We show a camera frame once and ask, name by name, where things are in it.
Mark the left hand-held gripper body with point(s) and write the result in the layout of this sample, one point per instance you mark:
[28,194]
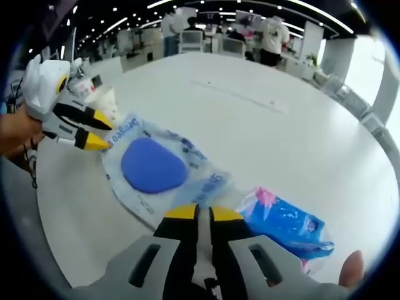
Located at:
[40,87]

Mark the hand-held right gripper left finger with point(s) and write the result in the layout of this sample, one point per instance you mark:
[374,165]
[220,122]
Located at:
[175,250]

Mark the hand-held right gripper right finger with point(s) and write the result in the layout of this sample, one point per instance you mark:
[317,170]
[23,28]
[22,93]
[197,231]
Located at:
[228,250]

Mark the white paper cup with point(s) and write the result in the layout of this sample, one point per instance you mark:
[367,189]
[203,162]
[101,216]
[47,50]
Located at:
[104,100]

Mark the clear bottle with red label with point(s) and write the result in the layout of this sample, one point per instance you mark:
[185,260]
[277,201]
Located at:
[82,89]

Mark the blue and pink plastic packet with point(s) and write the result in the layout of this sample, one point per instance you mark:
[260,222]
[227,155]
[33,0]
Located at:
[281,225]

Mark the clear packet with blue oval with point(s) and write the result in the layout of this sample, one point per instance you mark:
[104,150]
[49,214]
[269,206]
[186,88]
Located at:
[153,168]

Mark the person's left hand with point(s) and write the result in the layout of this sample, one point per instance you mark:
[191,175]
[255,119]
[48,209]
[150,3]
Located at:
[18,134]

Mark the person's right hand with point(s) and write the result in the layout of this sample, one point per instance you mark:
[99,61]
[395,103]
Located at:
[353,270]

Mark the white table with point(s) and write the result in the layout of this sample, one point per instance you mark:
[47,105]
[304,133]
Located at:
[250,140]

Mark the white office chair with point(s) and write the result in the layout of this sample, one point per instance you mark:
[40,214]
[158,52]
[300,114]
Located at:
[233,48]
[191,42]

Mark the row of white chairs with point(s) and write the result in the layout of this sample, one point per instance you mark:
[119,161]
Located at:
[350,97]

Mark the potted plant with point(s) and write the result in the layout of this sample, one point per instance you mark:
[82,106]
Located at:
[312,60]

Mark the curved ceiling light strip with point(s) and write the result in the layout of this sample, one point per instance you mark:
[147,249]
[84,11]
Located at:
[312,12]

